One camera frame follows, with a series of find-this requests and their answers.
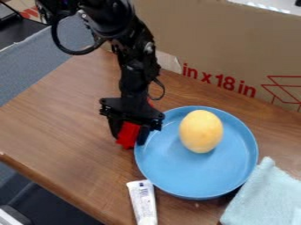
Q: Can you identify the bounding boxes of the yellow lemon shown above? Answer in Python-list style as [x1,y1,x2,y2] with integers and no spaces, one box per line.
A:
[179,110,224,153]

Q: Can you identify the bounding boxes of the white tube of cream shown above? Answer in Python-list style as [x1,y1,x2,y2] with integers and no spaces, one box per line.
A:
[126,179,158,225]

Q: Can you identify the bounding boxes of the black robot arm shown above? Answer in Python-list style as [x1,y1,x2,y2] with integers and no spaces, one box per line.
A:
[79,0,165,149]

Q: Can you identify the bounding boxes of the black cable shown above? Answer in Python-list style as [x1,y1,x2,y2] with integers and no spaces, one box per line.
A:
[51,12,166,101]

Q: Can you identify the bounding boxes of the light blue towel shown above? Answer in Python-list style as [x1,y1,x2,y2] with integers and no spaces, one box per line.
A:
[220,156,301,225]

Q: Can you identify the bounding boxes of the blue plate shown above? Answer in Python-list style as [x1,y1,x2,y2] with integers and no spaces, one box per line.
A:
[134,105,258,200]

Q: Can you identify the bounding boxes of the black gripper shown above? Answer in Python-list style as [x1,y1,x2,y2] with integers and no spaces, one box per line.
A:
[100,75,165,146]

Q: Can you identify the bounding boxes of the red rectangular block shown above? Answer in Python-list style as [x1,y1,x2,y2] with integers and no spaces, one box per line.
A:
[115,99,157,150]

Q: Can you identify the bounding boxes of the cardboard box wall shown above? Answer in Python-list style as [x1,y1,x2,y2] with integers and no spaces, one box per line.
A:
[130,0,301,113]

